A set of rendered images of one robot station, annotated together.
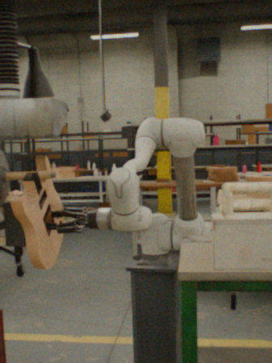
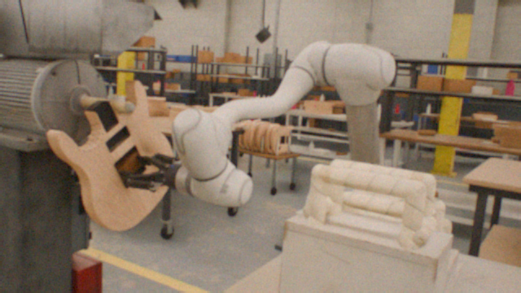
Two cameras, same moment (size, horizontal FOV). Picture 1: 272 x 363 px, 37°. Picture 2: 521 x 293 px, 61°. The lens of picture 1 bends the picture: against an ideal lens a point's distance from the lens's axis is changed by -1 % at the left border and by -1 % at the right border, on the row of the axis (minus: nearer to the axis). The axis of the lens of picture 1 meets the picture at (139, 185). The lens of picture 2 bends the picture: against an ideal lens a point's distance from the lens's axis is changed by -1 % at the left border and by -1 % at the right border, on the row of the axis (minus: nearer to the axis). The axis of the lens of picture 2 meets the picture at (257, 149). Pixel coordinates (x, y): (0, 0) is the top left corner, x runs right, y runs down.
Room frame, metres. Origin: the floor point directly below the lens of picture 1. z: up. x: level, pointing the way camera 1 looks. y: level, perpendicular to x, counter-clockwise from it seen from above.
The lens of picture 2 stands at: (0.59, -0.49, 1.36)
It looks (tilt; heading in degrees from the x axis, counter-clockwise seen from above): 9 degrees down; 23
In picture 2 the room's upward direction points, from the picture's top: 4 degrees clockwise
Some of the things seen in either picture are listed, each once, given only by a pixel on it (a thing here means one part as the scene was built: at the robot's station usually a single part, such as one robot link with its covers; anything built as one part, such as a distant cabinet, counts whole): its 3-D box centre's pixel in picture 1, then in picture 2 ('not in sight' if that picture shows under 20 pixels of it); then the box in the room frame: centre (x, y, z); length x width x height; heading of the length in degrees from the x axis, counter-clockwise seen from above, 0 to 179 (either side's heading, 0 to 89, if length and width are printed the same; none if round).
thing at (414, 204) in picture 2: not in sight; (412, 218); (1.33, -0.46, 1.15); 0.03 x 0.03 x 0.09
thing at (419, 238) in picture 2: not in sight; (422, 229); (1.37, -0.48, 1.12); 0.11 x 0.03 x 0.03; 173
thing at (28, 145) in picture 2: not in sight; (30, 136); (1.66, 0.81, 1.11); 0.36 x 0.24 x 0.04; 83
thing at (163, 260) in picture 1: (151, 256); not in sight; (2.31, -0.06, 0.73); 0.22 x 0.18 x 0.06; 75
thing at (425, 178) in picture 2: (250, 186); (379, 174); (1.42, -0.39, 1.20); 0.20 x 0.03 x 0.03; 82
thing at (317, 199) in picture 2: (227, 203); (317, 198); (1.36, -0.29, 1.15); 0.03 x 0.03 x 0.09
